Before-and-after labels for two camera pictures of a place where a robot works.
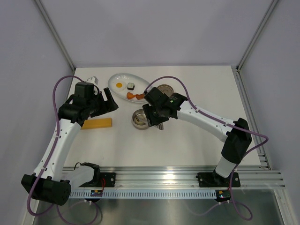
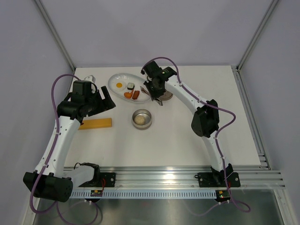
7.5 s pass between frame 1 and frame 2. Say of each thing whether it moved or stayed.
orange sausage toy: moved
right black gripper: moved
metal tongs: moved
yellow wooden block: stayed
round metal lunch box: stayed
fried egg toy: stayed
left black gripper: stayed
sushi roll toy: stayed
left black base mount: stayed
